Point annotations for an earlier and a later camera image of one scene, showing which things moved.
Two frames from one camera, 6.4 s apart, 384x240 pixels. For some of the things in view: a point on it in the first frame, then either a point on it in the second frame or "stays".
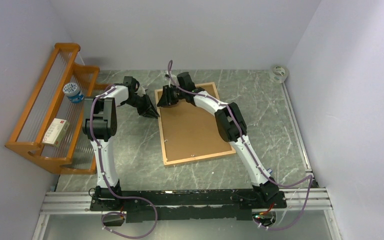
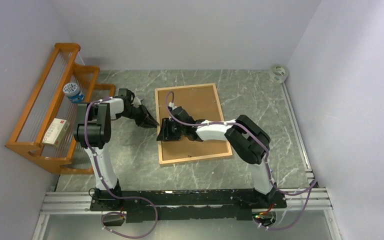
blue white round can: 72,90 stays
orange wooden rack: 52,127 stays
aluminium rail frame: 311,199 stays
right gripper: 166,99 → 165,134
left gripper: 148,109 → 150,121
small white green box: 56,132 stays
